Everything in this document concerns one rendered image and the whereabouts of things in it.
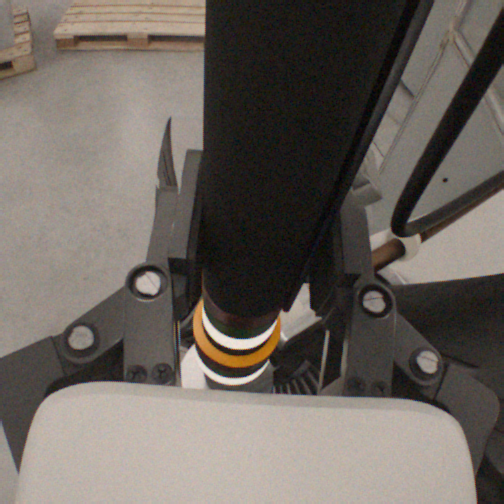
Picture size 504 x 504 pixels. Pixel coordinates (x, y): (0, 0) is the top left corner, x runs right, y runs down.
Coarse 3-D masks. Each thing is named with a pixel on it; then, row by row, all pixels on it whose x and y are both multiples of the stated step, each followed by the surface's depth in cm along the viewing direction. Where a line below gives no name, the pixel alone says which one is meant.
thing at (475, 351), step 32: (416, 288) 30; (448, 288) 29; (480, 288) 27; (416, 320) 25; (448, 320) 24; (480, 320) 23; (320, 352) 26; (448, 352) 22; (480, 352) 21; (480, 480) 15
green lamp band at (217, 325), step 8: (208, 312) 16; (208, 320) 16; (216, 320) 15; (272, 320) 15; (216, 328) 16; (224, 328) 15; (232, 328) 15; (256, 328) 15; (264, 328) 16; (232, 336) 16; (240, 336) 16; (248, 336) 16; (256, 336) 16
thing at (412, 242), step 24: (480, 48) 12; (480, 72) 12; (456, 96) 13; (480, 96) 13; (456, 120) 14; (432, 144) 15; (432, 168) 16; (408, 192) 18; (480, 192) 28; (408, 216) 20; (432, 216) 25; (408, 240) 25
